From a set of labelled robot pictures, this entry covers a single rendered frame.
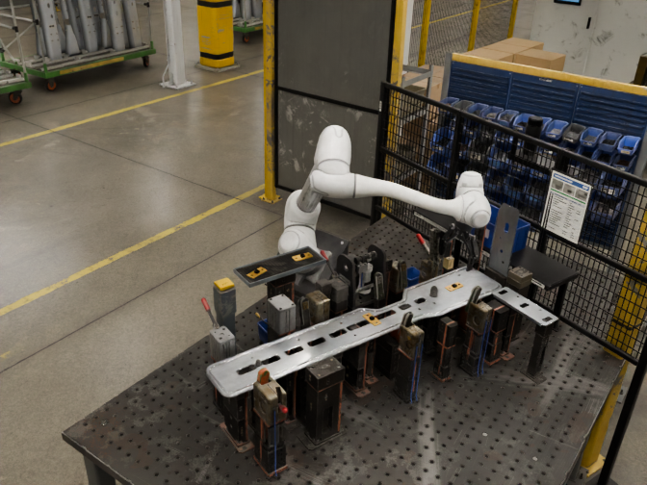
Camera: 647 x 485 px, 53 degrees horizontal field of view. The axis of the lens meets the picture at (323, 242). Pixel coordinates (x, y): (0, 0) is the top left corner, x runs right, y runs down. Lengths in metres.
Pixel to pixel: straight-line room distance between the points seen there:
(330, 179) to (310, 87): 2.79
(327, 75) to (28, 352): 2.89
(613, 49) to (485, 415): 7.07
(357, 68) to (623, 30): 4.88
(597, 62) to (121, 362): 7.17
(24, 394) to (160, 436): 1.58
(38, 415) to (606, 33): 7.76
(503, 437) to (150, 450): 1.33
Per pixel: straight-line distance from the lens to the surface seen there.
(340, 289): 2.73
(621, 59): 9.31
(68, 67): 9.61
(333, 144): 2.70
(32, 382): 4.16
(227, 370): 2.43
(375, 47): 4.94
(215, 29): 10.18
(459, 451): 2.63
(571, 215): 3.16
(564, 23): 9.44
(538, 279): 3.09
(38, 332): 4.55
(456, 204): 2.58
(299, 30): 5.33
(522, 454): 2.69
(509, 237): 3.03
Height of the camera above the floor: 2.56
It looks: 29 degrees down
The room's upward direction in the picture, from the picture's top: 2 degrees clockwise
